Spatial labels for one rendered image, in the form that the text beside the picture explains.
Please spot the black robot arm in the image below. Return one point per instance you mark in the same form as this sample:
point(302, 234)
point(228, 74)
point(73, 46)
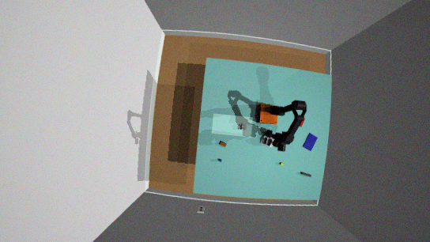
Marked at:
point(287, 136)

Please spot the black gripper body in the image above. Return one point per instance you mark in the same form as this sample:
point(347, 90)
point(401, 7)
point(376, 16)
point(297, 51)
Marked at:
point(269, 134)

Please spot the dark blue flat bar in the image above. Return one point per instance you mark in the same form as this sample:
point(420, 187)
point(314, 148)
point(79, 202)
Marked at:
point(310, 141)

